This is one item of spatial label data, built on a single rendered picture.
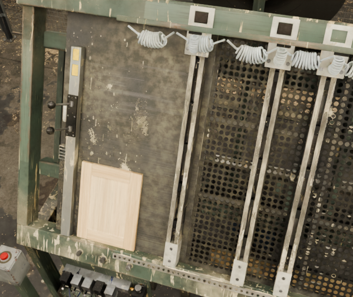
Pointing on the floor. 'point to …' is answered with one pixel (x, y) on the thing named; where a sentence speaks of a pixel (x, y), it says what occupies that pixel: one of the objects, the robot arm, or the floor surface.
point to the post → (26, 289)
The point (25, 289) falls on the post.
